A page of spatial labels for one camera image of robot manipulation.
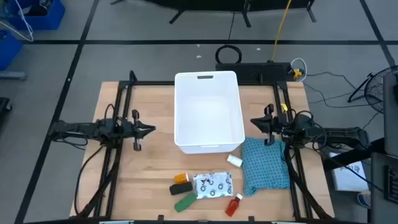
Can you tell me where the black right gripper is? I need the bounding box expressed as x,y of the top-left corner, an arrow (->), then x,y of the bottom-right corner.
250,104 -> 290,147

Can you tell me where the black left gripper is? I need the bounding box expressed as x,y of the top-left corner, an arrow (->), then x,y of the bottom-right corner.
119,109 -> 156,152

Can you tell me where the white pill bottle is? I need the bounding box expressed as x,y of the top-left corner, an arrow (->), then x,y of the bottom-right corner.
226,154 -> 243,168

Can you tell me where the orange block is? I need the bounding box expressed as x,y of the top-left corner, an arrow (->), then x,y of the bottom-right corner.
174,172 -> 190,185

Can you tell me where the black block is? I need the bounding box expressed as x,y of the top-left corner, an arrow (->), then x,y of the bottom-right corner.
169,181 -> 194,196

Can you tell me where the white patterned pouch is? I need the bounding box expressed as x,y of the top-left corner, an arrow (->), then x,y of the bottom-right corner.
193,171 -> 234,200

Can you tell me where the green block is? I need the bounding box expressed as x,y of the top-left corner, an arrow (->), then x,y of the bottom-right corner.
174,192 -> 198,213

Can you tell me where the red liquid bottle white cap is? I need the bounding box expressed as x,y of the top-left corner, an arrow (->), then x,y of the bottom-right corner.
224,193 -> 244,218

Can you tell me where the white plastic basket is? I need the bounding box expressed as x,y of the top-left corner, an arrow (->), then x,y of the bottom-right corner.
174,70 -> 246,155

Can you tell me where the large blue plastic bin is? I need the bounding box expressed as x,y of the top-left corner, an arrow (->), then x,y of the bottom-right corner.
6,0 -> 66,31

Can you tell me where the teal patterned folded cloth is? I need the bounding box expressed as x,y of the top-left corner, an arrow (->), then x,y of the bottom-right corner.
241,138 -> 291,197

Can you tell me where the black power box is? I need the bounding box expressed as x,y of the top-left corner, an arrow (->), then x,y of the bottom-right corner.
215,62 -> 293,83

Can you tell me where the white printed paper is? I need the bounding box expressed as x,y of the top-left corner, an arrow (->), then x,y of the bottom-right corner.
329,152 -> 369,192

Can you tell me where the black floor fan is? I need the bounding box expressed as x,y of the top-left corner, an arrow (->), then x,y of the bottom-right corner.
347,65 -> 398,114

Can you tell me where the black stand with legs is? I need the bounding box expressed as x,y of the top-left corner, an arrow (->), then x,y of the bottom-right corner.
110,0 -> 317,28

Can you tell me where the white and blue shoe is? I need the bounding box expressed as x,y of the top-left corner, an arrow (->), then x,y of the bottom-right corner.
357,190 -> 372,209

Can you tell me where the grey cabinet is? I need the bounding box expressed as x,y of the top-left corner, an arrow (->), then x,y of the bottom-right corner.
382,73 -> 398,156

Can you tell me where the black metal table frame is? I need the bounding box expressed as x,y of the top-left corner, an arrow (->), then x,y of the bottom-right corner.
74,70 -> 335,224

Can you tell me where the white looped cable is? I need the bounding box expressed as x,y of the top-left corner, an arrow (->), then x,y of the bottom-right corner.
290,57 -> 308,82

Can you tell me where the black coiled cable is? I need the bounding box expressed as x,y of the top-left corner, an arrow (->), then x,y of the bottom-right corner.
215,45 -> 243,65

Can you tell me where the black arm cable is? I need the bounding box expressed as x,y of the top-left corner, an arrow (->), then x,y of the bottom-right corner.
73,144 -> 106,216

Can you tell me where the yellow power cable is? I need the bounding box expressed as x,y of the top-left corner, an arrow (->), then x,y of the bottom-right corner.
271,0 -> 292,62

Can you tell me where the thin white cable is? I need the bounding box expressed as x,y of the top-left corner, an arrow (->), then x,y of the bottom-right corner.
0,0 -> 34,42

